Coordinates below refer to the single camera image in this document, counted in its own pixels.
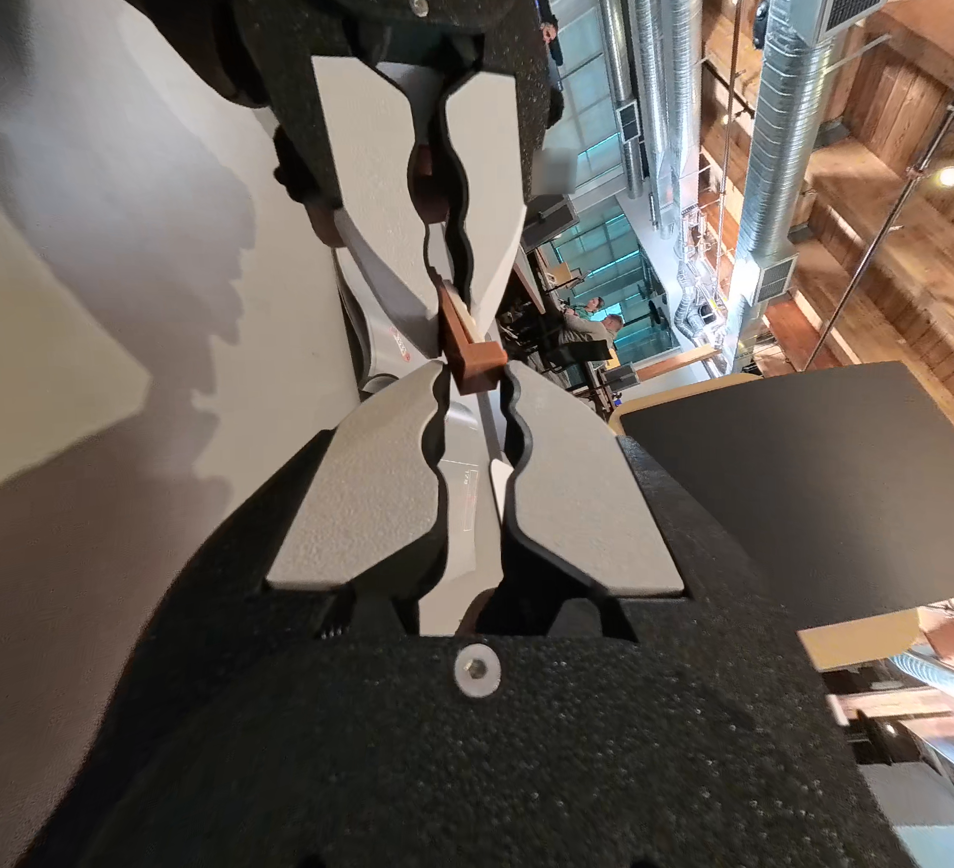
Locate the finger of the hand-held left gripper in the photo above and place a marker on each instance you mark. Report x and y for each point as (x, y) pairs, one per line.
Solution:
(496, 175)
(365, 152)

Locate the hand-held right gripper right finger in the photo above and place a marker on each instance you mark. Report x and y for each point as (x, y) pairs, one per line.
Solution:
(589, 510)

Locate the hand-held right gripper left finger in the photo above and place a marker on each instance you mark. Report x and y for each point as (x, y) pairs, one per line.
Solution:
(358, 503)

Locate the grey instruction booklet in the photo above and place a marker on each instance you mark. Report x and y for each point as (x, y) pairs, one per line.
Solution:
(466, 510)

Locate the long orange studded plate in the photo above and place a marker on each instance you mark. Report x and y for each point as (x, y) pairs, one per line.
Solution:
(456, 320)

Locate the brown plate piece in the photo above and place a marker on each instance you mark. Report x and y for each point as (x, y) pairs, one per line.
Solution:
(477, 365)

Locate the grey desk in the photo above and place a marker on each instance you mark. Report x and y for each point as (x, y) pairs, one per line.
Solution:
(112, 287)

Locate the black monitor on stand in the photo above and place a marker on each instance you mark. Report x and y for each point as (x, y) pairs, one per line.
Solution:
(551, 219)

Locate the wood-edged black table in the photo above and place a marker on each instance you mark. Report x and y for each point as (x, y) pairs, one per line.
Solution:
(782, 480)

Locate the ceiling track light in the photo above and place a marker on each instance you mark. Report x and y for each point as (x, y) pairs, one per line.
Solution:
(946, 176)

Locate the slim spiral air duct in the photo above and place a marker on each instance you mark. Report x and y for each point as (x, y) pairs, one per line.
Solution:
(656, 48)

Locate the large spiral air duct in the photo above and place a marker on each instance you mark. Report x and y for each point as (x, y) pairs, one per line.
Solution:
(782, 137)

